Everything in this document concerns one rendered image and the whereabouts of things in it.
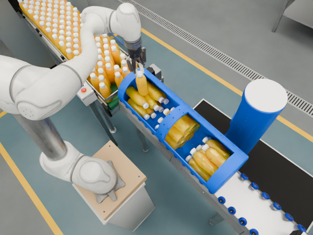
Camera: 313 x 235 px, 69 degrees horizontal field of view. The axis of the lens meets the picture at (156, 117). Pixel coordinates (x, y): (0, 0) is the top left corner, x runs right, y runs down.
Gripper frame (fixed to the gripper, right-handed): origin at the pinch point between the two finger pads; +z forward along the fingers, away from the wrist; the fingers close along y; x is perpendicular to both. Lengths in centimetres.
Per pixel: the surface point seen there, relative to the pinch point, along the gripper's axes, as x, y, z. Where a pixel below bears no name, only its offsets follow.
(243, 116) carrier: -53, 49, 46
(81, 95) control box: 29.2, -32.3, 24.6
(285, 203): -122, 51, 117
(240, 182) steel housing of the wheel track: -82, 7, 40
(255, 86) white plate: -46, 64, 30
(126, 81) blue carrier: 8.0, -6.0, 12.2
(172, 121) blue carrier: -34.2, -4.8, 11.1
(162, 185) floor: -34, -19, 134
